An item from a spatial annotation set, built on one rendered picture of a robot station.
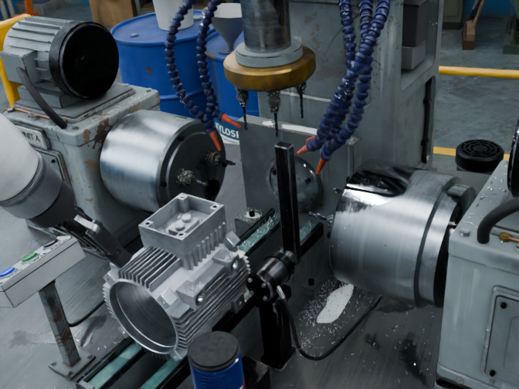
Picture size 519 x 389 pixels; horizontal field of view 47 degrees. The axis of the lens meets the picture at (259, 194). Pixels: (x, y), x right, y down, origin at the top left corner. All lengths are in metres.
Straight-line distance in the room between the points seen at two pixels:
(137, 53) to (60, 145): 1.64
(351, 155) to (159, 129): 0.43
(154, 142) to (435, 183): 0.61
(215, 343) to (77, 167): 0.87
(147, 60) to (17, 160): 2.29
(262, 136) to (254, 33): 0.31
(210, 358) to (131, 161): 0.76
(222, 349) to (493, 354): 0.51
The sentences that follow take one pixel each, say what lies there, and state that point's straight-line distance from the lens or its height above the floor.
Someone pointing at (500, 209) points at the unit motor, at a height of 1.24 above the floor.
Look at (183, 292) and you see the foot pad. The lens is 1.01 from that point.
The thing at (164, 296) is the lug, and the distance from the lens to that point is 0.99.
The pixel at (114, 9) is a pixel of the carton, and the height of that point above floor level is 0.18.
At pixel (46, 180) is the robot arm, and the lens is 0.88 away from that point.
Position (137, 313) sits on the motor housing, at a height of 0.97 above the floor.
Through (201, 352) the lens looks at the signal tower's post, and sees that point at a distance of 0.71.
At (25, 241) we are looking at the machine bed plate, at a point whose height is 0.80.
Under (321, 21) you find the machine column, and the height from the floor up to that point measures 1.35.
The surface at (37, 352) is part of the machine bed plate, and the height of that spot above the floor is 0.80.
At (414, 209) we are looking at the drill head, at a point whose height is 1.14.
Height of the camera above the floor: 1.72
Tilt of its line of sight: 31 degrees down
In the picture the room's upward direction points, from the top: 6 degrees counter-clockwise
